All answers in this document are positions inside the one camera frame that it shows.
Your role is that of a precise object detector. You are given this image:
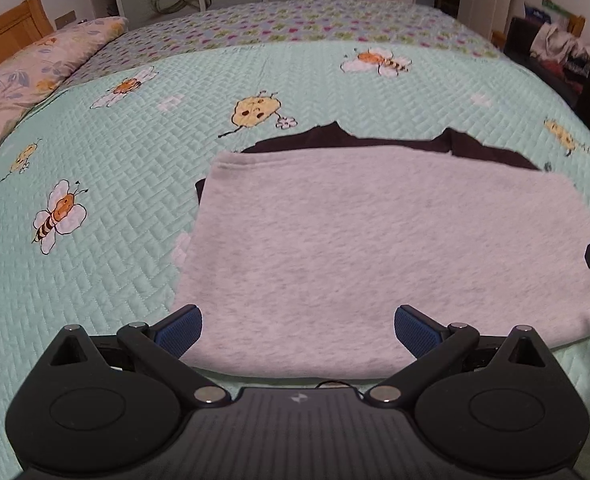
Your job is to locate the grey and maroon sweatshirt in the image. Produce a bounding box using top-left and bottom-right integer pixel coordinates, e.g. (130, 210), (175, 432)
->
(172, 121), (590, 381)

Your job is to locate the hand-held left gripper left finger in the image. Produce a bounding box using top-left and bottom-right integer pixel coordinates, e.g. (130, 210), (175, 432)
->
(40, 304), (232, 408)

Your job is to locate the bee print quilted bedspread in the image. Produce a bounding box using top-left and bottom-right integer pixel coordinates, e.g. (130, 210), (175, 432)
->
(0, 40), (590, 480)

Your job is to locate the white door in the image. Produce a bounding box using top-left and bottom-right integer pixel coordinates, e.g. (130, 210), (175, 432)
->
(459, 0), (518, 43)

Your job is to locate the pink floral pillow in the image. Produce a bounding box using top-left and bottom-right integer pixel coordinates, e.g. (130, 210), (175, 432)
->
(0, 16), (128, 176)

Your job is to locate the wooden headboard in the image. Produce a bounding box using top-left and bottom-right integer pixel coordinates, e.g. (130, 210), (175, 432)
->
(0, 0), (56, 81)

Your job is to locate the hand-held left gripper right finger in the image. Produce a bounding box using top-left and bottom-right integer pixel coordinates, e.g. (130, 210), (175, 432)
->
(365, 304), (556, 408)

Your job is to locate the pile of clothes on furniture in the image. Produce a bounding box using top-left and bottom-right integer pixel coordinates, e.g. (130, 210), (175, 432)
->
(502, 16), (590, 136)

